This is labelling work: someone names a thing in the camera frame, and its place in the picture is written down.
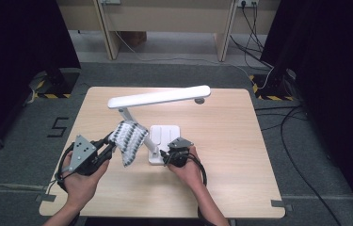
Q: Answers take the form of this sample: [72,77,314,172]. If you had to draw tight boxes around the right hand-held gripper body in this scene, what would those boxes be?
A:
[166,137,195,169]

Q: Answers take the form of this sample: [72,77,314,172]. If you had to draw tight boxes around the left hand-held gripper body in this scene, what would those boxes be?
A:
[69,134,113,176]

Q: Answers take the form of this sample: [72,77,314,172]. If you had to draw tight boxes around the white cloth with grey pattern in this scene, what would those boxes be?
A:
[107,120,150,169]

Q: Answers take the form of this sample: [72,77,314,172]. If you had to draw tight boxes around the white desk lamp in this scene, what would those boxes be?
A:
[106,84,212,166]

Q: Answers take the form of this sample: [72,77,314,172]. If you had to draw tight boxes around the person's right hand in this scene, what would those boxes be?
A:
[167,146,205,189]

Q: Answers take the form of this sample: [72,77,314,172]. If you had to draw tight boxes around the person's left hand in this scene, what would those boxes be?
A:
[61,152,111,210]

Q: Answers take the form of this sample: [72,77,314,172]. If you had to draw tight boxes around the grey tape piece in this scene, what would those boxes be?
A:
[35,193,57,203]
[270,199,294,212]

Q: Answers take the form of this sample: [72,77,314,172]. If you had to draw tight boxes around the stand base with hazard tape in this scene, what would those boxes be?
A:
[27,67,82,100]
[248,68,298,103]

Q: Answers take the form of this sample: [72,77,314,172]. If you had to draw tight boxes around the brown cardboard box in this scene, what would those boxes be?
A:
[121,31,148,48]

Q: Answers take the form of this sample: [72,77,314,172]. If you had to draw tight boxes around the black curtain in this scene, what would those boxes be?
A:
[260,0,353,218]
[0,0,83,155]

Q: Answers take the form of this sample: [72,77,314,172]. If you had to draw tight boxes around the beige wooden desk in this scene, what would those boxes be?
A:
[56,0,281,62]

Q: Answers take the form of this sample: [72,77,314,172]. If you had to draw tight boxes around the right hand-held gripper black cable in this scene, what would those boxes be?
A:
[189,154,216,226]

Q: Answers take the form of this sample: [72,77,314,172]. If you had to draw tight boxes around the white floor cable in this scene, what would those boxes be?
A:
[114,30,275,89]

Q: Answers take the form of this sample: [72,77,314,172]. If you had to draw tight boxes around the thin black floor cables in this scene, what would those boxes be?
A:
[253,105,309,132]

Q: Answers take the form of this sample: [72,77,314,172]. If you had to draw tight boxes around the long black floor cable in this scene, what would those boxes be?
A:
[279,105,344,226]

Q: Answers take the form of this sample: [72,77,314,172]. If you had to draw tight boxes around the black socket cables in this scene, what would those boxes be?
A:
[229,2,275,71]

